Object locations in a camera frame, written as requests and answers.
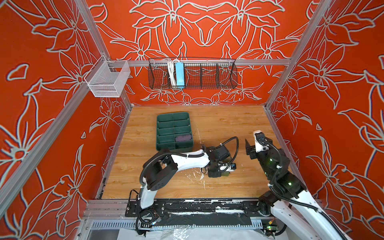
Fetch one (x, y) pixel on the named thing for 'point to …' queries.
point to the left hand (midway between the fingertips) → (218, 169)
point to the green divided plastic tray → (174, 133)
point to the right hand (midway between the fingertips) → (252, 136)
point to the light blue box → (180, 75)
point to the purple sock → (183, 138)
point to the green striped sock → (225, 173)
